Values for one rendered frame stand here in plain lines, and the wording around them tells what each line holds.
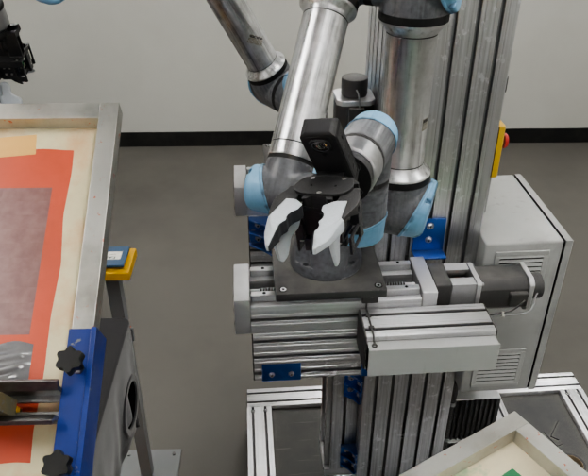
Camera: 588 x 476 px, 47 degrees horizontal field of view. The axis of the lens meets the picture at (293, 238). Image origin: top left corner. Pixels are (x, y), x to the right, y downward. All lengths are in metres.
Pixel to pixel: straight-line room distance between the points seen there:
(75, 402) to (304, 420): 1.44
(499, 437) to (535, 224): 0.52
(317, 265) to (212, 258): 2.38
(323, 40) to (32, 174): 0.66
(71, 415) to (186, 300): 2.27
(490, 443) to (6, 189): 1.08
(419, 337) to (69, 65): 3.94
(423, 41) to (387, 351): 0.59
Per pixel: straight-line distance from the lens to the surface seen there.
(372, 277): 1.38
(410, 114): 1.19
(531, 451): 1.50
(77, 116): 1.44
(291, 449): 2.42
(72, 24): 4.88
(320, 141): 0.77
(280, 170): 1.02
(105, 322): 1.81
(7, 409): 1.19
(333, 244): 0.72
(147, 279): 3.60
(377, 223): 1.00
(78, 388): 1.19
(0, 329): 1.31
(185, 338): 3.19
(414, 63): 1.16
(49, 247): 1.34
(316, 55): 1.08
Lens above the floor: 2.06
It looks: 32 degrees down
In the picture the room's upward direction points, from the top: straight up
